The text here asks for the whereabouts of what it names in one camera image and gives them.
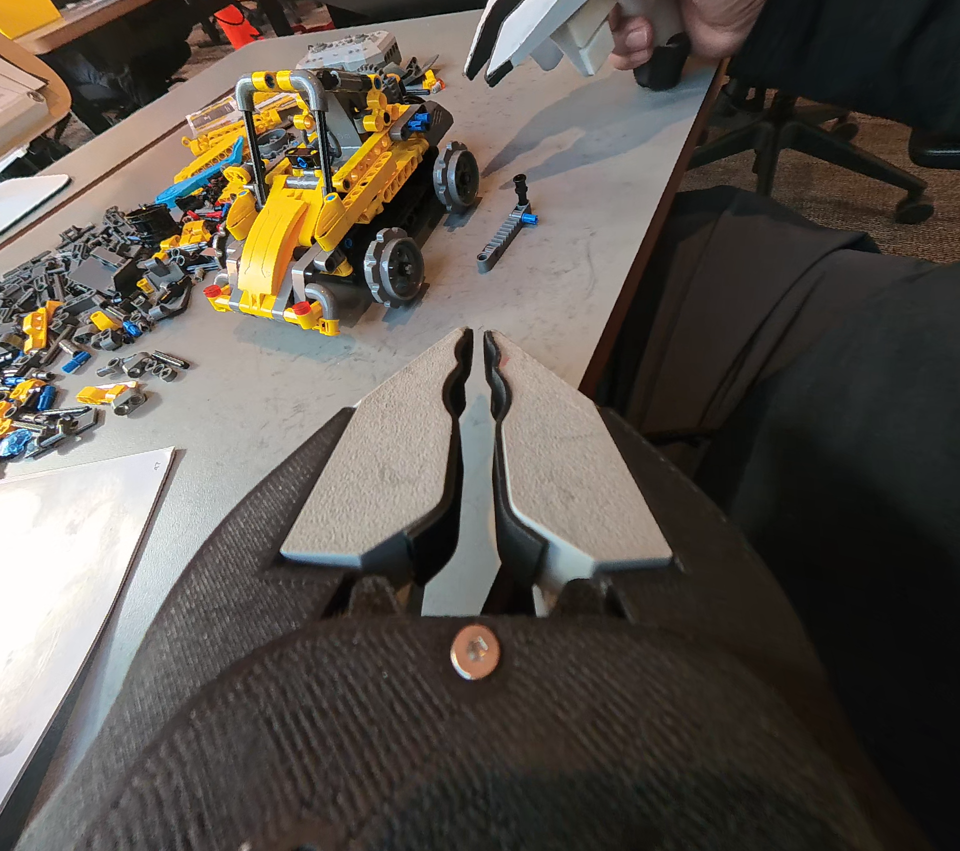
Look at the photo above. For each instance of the pile of loose brick parts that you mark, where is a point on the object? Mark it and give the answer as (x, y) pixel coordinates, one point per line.
(90, 296)

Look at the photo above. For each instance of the printed instruction sheet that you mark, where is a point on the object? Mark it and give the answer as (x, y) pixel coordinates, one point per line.
(19, 86)

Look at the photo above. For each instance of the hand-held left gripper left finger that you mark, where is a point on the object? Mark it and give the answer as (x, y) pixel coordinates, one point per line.
(375, 476)

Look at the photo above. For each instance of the grey gear rack piece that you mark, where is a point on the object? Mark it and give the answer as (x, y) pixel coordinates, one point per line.
(510, 228)

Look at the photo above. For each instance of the white stand base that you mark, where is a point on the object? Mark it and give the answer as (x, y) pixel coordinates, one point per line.
(30, 202)

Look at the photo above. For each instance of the person's right forearm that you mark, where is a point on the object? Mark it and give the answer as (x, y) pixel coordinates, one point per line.
(862, 3)

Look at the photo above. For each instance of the orange traffic cone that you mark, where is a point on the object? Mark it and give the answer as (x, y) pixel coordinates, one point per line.
(240, 26)

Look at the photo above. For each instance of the yellow plastic bin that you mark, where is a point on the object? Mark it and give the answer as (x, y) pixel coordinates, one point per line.
(26, 7)

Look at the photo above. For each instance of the grey desk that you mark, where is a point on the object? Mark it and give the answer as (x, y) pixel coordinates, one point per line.
(525, 138)

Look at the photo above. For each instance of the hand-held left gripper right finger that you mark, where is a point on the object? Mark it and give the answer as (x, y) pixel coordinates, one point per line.
(577, 483)

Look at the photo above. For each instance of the yellow toy brick vehicle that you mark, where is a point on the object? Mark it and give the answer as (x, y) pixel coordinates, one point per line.
(285, 243)

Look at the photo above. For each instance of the grey toy control hub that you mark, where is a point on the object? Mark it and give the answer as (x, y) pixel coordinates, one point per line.
(349, 48)

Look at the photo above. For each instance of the paper instruction booklet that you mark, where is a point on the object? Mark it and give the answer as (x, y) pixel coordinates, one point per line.
(67, 566)

